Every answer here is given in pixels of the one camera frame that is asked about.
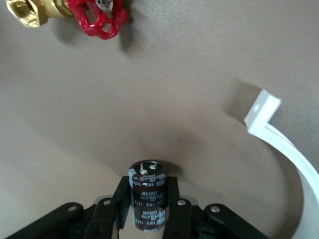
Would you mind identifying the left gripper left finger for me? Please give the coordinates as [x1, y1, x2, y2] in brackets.
[84, 175, 133, 239]

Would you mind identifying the dark capacitor with white print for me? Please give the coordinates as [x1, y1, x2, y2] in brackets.
[128, 160, 170, 233]

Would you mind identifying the white curved plastic bracket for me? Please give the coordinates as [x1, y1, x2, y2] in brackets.
[243, 89, 319, 239]

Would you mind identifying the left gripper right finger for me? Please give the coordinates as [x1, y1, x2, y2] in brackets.
[163, 176, 194, 239]

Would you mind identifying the brass valve with red handwheel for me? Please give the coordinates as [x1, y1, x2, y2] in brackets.
[6, 0, 129, 40]

